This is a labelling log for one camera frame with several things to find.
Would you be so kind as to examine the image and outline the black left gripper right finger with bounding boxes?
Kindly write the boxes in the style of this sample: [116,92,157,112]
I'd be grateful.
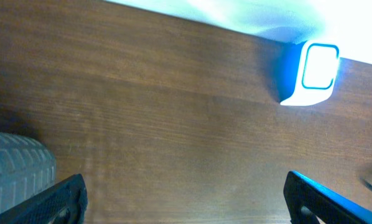
[283,170,372,224]

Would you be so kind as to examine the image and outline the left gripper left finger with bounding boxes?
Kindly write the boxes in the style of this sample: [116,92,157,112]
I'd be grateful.
[0,174,88,224]

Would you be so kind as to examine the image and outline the white barcode scanner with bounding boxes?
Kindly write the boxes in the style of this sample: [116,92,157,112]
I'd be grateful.
[279,40,340,106]

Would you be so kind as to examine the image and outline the grey plastic mesh basket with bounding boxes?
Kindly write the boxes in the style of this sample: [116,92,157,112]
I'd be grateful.
[0,132,57,214]

